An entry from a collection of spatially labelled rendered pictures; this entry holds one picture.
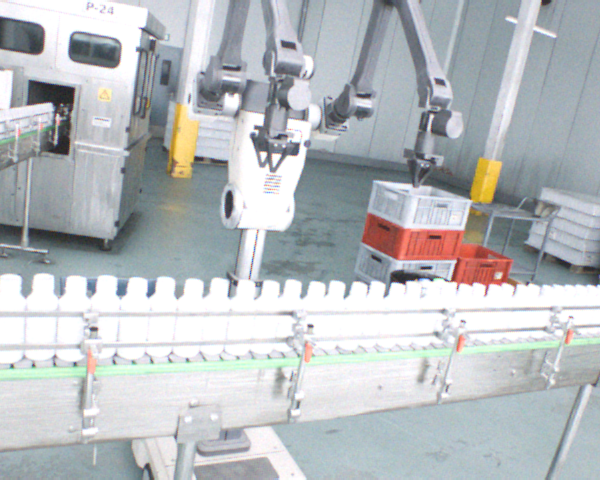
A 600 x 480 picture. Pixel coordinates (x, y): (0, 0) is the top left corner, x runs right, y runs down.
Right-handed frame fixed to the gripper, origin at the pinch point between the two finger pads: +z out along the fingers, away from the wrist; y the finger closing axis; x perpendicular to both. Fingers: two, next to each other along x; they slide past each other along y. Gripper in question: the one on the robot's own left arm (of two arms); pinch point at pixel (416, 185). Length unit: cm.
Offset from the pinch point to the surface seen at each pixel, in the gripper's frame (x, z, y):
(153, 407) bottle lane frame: 70, 51, -20
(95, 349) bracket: 84, 33, -28
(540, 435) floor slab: -174, 139, 52
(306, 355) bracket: 40, 36, -26
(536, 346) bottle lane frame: -46, 42, -19
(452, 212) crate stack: -169, 35, 165
